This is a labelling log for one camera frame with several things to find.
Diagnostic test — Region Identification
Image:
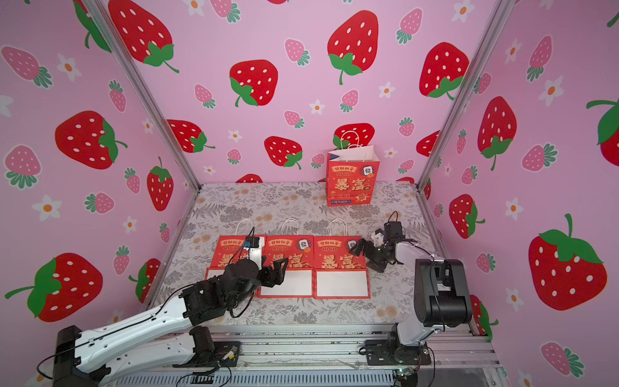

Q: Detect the red paper gift bag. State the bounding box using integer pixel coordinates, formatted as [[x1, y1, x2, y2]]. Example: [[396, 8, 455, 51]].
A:
[[205, 219, 265, 280]]

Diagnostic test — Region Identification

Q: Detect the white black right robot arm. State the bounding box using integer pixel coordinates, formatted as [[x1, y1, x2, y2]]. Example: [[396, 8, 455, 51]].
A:
[[349, 221, 473, 367]]

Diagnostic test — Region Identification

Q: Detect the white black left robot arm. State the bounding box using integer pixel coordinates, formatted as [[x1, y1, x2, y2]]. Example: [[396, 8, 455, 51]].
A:
[[52, 258, 289, 386]]

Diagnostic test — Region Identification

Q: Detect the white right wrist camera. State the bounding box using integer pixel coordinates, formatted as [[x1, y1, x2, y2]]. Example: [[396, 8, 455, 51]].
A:
[[372, 229, 385, 247]]

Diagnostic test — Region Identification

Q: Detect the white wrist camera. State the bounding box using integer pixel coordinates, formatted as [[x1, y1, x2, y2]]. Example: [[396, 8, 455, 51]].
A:
[[244, 236, 264, 266], [372, 229, 385, 247]]

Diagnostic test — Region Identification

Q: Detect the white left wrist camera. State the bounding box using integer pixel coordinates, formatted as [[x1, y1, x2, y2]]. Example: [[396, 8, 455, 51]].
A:
[[244, 236, 264, 266]]

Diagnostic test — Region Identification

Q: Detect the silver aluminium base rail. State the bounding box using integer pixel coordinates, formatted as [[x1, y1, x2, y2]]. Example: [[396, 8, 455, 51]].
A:
[[120, 324, 508, 386]]

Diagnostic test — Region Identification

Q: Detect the silver aluminium corner post right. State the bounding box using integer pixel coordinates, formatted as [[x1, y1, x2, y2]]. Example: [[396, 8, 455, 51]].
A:
[[417, 0, 515, 192]]

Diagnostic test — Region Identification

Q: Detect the silver aluminium corner post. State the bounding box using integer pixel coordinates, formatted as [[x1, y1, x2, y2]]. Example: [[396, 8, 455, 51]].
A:
[[84, 0, 201, 192], [417, 0, 515, 192]]

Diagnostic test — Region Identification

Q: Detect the silver aluminium corner post left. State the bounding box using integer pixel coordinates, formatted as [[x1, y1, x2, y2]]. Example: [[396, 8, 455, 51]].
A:
[[84, 0, 201, 192]]

